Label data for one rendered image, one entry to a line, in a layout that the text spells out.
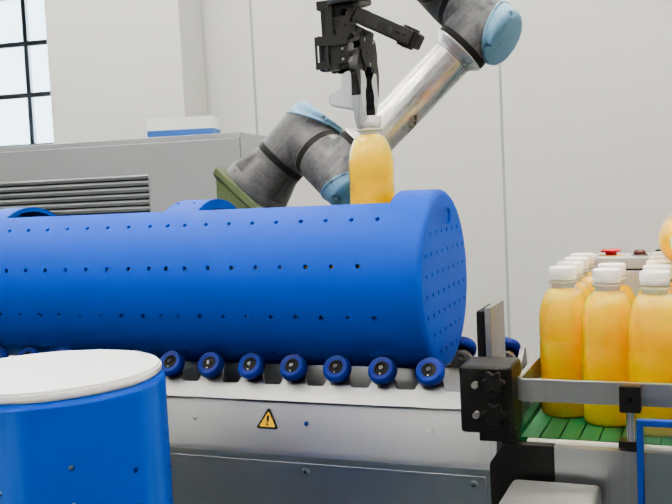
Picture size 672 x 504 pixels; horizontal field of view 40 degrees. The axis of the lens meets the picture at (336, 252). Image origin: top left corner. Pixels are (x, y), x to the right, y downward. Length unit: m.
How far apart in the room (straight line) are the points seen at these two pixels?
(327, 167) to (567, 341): 0.72
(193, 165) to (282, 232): 1.75
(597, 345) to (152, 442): 0.60
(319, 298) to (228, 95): 3.15
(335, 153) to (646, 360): 0.85
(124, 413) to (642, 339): 0.66
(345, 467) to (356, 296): 0.27
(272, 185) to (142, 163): 1.34
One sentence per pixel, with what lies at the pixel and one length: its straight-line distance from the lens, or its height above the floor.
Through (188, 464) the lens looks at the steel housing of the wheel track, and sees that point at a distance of 1.57.
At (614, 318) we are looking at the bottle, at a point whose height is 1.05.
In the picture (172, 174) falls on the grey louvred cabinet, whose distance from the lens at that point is 3.19.
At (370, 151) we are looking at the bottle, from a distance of 1.46.
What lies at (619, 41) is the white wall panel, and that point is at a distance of 4.27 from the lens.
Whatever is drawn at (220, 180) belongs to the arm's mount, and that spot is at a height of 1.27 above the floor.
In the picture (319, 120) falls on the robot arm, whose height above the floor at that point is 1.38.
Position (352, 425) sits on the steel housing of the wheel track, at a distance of 1.42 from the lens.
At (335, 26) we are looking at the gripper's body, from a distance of 1.52.
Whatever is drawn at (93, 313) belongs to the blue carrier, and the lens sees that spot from 1.61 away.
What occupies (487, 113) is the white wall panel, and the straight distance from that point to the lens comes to 4.23.
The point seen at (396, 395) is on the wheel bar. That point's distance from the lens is 1.40.
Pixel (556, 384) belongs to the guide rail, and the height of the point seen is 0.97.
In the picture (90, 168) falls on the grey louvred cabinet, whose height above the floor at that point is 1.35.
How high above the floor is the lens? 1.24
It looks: 4 degrees down
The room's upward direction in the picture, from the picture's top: 3 degrees counter-clockwise
